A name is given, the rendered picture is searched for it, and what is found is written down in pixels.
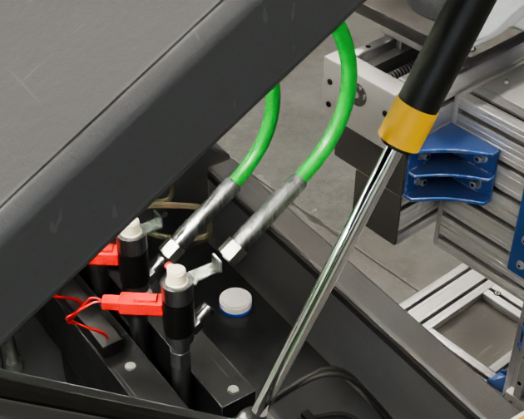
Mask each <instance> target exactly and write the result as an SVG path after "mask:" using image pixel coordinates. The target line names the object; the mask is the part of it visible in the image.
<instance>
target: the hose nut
mask: <svg viewBox="0 0 524 419"><path fill-rule="evenodd" d="M218 250H219V251H220V252H221V253H222V256H223V258H225V259H226V260H227V261H228V262H232V263H233V264H234V265H235V266H236V265H237V263H239V261H241V260H242V258H244V256H246V255H247V252H246V251H245V250H243V249H242V248H241V247H240V246H239V245H238V244H237V243H236V242H235V241H234V240H233V239H232V238H231V237H229V238H228V239H227V240H226V241H225V242H224V243H223V244H222V245H221V246H220V247H219V248H218Z"/></svg>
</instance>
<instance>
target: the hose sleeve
mask: <svg viewBox="0 0 524 419"><path fill-rule="evenodd" d="M306 187H307V183H306V182H305V181H304V180H303V179H302V178H301V177H300V176H299V175H298V174H297V173H295V172H294V173H293V172H292V173H291V174H290V175H289V176H288V177H287V178H286V180H284V181H283V182H282V184H281V185H280V186H279V187H277V188H276V190H275V191H274V193H273V194H272V195H271V196H270V197H269V198H268V199H267V200H266V201H265V202H264V203H263V204H262V205H261V206H260V207H259V208H258V209H257V210H256V211H255V212H254V213H253V214H252V215H251V216H250V218H249V219H247V220H246V222H245V223H244V224H243V225H241V226H240V228H239V229H238V231H237V232H236V233H235V234H234V235H233V236H232V237H233V240H234V241H235V242H236V243H237V244H238V245H239V246H240V247H241V248H242V249H243V250H248V249H249V248H250V247H251V246H252V244H253V243H254V242H256V241H257V240H258V238H259V237H260V236H261V235H263V234H264V232H265V231H266V230H267V229H268V228H269V227H270V226H271V225H272V224H273V223H274V222H275V221H276V219H277V218H278V217H279V216H280V215H281V214H282V213H283V212H284V211H285V210H286V209H287V208H288V206H289V205H290V204H292V203H293V202H294V200H295V199H296V198H297V197H299V194H300V193H301V192H302V191H303V190H304V189H305V188H306Z"/></svg>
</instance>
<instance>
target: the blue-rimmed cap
mask: <svg viewBox="0 0 524 419"><path fill-rule="evenodd" d="M219 306H220V311H221V312H222V313H223V314H224V315H226V316H229V317H232V318H239V317H243V316H245V315H246V314H248V313H249V312H250V311H251V309H252V297H251V294H250V293H249V292H248V291H247V290H245V289H242V288H229V289H226V290H225V291H224V292H223V293H222V294H221V295H220V302H219Z"/></svg>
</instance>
